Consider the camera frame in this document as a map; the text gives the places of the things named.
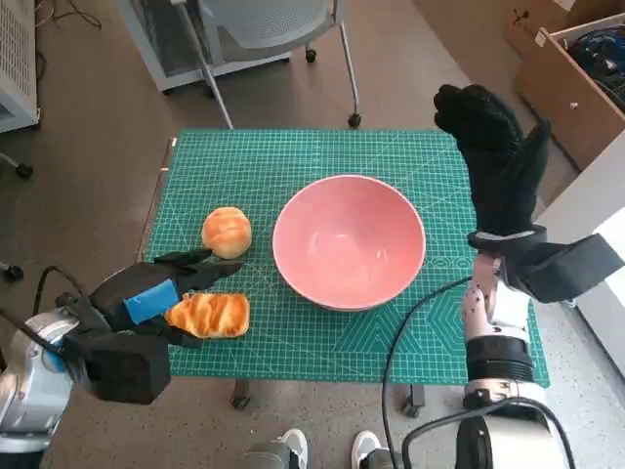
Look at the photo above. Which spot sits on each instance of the open drawer with light rim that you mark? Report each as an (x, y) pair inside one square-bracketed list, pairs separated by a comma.
[(561, 98)]

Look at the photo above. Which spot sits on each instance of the grey mesh office chair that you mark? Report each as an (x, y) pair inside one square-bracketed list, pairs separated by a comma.
[(273, 24)]

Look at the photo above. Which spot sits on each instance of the green cutting mat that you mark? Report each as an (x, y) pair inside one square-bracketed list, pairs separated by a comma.
[(293, 352)]

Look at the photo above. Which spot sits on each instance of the braided toy bread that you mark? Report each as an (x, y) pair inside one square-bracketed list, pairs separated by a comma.
[(220, 315)]

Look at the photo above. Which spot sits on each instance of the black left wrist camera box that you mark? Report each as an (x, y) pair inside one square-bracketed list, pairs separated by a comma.
[(122, 366)]

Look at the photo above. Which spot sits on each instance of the pink bowl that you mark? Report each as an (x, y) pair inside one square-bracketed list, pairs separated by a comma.
[(346, 244)]

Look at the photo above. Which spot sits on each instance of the white perforated appliance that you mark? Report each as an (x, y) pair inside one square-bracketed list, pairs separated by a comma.
[(14, 49)]

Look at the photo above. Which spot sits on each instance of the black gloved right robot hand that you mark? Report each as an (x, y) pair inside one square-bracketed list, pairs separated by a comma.
[(503, 181)]

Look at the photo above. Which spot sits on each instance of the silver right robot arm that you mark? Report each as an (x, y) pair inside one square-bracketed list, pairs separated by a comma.
[(498, 361)]

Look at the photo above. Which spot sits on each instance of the black wheeled chair base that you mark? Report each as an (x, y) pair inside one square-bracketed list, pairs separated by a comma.
[(22, 170)]

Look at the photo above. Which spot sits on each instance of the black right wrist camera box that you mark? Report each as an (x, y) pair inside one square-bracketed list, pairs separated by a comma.
[(566, 273)]

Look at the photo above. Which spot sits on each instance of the round toy bread bun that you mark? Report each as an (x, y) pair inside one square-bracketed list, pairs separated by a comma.
[(227, 232)]

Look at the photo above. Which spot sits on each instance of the brown cardboard box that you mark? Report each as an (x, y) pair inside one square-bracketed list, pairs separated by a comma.
[(532, 19)]

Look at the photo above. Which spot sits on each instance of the white shoe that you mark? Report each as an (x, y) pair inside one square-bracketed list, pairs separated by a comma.
[(295, 442), (365, 442)]

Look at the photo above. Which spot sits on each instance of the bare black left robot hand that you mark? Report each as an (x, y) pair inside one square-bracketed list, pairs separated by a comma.
[(141, 288)]

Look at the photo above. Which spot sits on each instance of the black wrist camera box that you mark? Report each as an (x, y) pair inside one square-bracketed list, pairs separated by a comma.
[(566, 273), (122, 366)]

